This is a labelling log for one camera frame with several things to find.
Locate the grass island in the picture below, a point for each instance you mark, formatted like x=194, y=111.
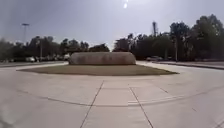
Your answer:
x=100, y=70

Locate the long rounded stone block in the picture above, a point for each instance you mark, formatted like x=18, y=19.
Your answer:
x=100, y=58

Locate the car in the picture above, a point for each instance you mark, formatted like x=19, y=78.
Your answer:
x=153, y=58

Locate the tall thin tower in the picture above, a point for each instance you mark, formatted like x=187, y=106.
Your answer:
x=154, y=28

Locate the row of trees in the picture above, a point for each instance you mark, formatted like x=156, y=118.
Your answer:
x=46, y=47
x=200, y=40

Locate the row of parked cars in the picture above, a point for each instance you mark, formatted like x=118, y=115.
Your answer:
x=30, y=59

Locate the lamp pole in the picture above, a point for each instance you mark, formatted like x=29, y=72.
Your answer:
x=25, y=24

